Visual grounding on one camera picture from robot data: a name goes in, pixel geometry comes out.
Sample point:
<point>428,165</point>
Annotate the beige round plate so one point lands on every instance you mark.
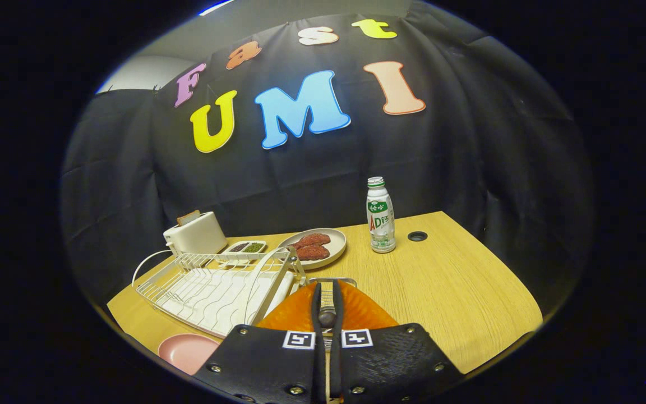
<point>337,241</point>

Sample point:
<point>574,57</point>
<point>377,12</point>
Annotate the pile of dark red beans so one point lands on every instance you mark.
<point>239,247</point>

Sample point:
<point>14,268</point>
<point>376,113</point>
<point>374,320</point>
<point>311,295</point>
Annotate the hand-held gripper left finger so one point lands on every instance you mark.
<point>267,365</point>

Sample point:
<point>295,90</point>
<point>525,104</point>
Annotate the white divided tray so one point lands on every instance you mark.
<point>223,257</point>

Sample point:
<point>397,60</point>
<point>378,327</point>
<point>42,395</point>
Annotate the red meat piece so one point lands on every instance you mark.
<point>313,253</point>
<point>313,239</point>

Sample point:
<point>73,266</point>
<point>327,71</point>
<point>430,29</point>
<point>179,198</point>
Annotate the black backdrop cloth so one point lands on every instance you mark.
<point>469,168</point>

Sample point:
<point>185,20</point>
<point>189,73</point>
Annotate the brown toast slice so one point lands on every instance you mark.
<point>188,217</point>

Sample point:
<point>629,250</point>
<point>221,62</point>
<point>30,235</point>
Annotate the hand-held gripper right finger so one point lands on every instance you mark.
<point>390,365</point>

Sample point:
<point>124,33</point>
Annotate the white drip tray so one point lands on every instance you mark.
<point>227,303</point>

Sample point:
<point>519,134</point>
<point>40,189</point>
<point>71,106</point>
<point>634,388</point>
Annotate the white toaster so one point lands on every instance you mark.
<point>199,235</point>

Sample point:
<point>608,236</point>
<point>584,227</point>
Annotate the white drink bottle green label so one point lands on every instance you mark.
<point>381,224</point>

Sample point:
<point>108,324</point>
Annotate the pile of green beans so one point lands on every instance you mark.
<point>254,247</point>

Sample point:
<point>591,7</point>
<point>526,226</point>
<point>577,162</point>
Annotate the pink plate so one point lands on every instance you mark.
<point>185,350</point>

